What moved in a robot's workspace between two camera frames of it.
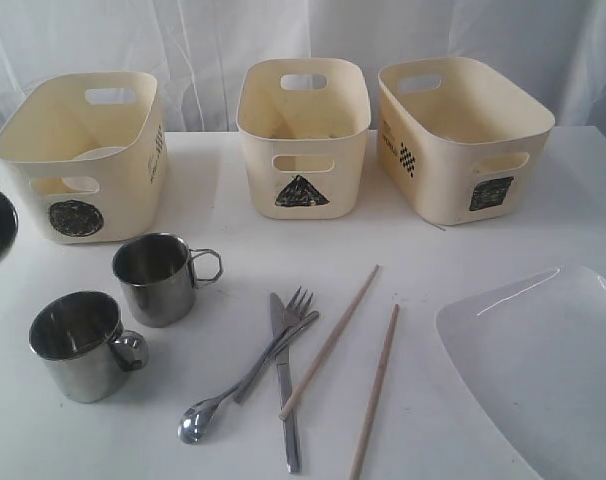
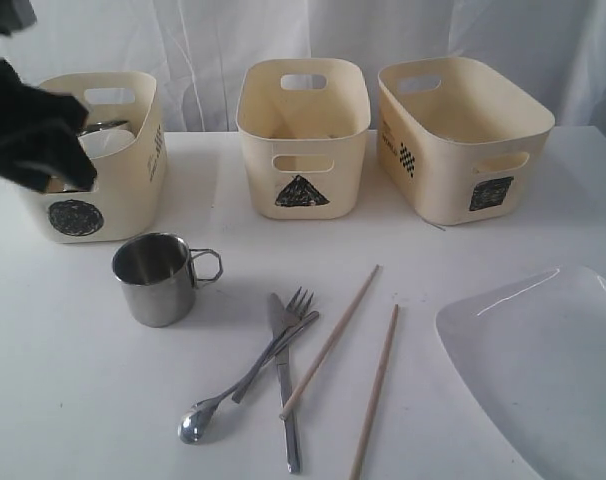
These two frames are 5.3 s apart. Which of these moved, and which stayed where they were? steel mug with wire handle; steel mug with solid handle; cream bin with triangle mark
Moved: steel mug with solid handle
Stayed: steel mug with wire handle; cream bin with triangle mark
